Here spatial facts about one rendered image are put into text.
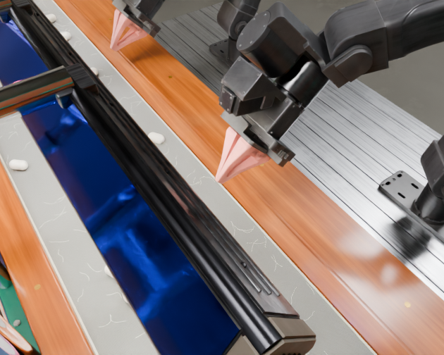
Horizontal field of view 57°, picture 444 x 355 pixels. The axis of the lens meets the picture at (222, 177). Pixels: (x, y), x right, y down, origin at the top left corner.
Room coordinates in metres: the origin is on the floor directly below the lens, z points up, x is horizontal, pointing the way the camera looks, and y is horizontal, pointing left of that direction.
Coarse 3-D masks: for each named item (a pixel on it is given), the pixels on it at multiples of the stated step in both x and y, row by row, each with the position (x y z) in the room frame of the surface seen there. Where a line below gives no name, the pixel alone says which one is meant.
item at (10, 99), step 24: (0, 0) 0.37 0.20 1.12; (24, 0) 0.38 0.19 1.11; (48, 72) 0.25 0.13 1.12; (72, 72) 0.26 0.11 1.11; (0, 96) 0.22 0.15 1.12; (24, 96) 0.23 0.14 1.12; (48, 96) 0.23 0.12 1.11; (0, 120) 0.21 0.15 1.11; (0, 264) 0.29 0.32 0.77; (0, 288) 0.27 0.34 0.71; (0, 312) 0.18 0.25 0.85; (0, 336) 0.15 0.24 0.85; (24, 336) 0.20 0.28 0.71
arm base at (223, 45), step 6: (228, 36) 0.94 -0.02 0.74; (216, 42) 1.02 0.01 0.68; (222, 42) 1.02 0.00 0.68; (228, 42) 0.93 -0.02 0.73; (234, 42) 0.91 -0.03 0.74; (210, 48) 0.99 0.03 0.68; (216, 48) 0.99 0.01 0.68; (222, 48) 0.99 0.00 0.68; (228, 48) 0.93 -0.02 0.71; (234, 48) 0.91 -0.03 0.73; (216, 54) 0.97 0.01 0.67; (222, 54) 0.96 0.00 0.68; (228, 54) 0.93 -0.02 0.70; (234, 54) 0.91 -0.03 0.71; (240, 54) 0.91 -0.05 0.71; (222, 60) 0.95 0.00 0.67; (228, 60) 0.92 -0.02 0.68; (234, 60) 0.91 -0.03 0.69; (246, 60) 0.91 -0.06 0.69
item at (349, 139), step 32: (160, 32) 1.09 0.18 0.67; (192, 32) 1.09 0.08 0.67; (224, 32) 1.09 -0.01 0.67; (192, 64) 0.93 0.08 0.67; (224, 64) 0.93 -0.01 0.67; (320, 96) 0.79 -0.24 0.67; (352, 96) 0.79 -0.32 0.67; (320, 128) 0.68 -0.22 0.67; (352, 128) 0.68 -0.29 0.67; (384, 128) 0.68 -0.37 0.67; (416, 128) 0.68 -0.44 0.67; (320, 160) 0.58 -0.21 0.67; (352, 160) 0.58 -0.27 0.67; (384, 160) 0.58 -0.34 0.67; (416, 160) 0.58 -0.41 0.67; (352, 192) 0.50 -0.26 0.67; (384, 224) 0.42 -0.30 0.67; (416, 224) 0.42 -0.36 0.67; (416, 256) 0.35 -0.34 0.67
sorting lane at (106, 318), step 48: (48, 0) 1.14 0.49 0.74; (96, 48) 0.89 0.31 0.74; (0, 144) 0.56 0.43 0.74; (48, 192) 0.44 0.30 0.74; (48, 240) 0.34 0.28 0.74; (240, 240) 0.34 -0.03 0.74; (96, 288) 0.26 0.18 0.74; (288, 288) 0.26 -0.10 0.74; (96, 336) 0.19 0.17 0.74; (144, 336) 0.19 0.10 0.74; (336, 336) 0.19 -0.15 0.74
